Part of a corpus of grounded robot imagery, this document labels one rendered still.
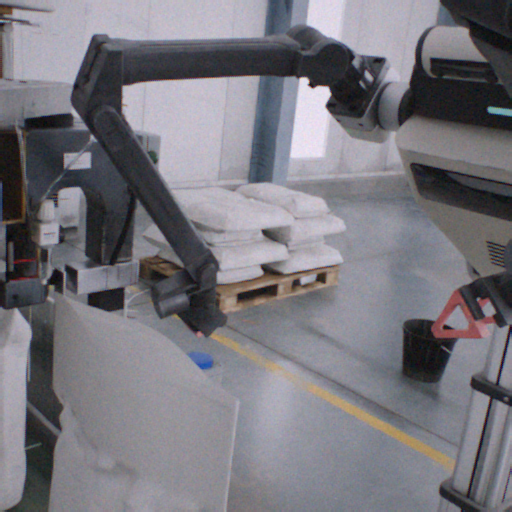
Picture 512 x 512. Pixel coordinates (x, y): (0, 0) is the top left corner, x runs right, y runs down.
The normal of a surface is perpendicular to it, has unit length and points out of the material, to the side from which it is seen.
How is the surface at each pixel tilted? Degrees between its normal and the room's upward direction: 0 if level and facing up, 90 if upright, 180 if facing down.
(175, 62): 103
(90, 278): 90
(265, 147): 90
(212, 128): 90
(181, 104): 90
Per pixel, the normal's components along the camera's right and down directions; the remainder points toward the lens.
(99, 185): 0.69, 0.28
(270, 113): -0.72, 0.13
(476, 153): -0.40, -0.66
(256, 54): 0.47, 0.51
